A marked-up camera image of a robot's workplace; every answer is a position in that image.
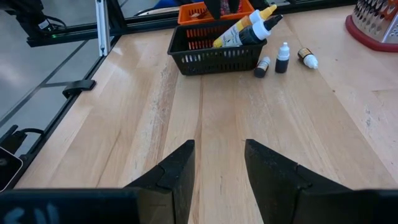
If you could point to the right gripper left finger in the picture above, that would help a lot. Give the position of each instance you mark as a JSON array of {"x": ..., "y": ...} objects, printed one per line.
[{"x": 140, "y": 205}]

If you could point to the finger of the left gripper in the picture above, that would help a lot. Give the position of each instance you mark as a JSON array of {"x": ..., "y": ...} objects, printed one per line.
[
  {"x": 214, "y": 7},
  {"x": 234, "y": 4}
]

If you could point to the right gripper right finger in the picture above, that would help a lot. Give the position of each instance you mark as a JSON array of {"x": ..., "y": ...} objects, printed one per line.
[{"x": 295, "y": 202}]

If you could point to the pink patterned packet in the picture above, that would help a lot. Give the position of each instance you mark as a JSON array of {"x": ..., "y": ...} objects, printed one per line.
[{"x": 225, "y": 6}]

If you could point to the yellow squeeze bottle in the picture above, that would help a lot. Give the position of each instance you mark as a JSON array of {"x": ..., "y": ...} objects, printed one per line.
[{"x": 236, "y": 31}]

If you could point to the black squeeze bottle white cap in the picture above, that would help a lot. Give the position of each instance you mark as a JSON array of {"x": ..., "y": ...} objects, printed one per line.
[{"x": 253, "y": 34}]

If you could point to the orange plastic basket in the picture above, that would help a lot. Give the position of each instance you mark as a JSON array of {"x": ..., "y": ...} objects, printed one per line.
[{"x": 186, "y": 9}]

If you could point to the black plastic basket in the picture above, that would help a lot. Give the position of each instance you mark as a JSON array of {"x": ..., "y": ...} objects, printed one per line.
[{"x": 217, "y": 62}]

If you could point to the small food colouring bottle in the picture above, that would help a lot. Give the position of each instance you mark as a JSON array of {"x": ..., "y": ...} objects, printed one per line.
[
  {"x": 282, "y": 62},
  {"x": 308, "y": 57},
  {"x": 261, "y": 68}
]

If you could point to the silver aluminium bar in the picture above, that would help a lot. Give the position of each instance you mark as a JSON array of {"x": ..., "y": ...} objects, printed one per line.
[{"x": 102, "y": 28}]

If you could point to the black plastic clip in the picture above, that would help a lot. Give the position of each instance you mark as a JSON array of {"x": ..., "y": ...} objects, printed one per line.
[{"x": 77, "y": 88}]

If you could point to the black device white edge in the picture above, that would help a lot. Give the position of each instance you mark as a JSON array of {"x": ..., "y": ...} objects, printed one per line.
[{"x": 7, "y": 168}]

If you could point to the red steel box grater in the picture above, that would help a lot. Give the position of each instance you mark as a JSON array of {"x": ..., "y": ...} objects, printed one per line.
[{"x": 373, "y": 25}]

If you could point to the black device green light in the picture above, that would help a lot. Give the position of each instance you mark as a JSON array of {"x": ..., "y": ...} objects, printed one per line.
[{"x": 28, "y": 15}]

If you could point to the black aluminium table frame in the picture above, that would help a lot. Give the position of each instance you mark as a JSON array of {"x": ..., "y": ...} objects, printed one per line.
[{"x": 93, "y": 32}]

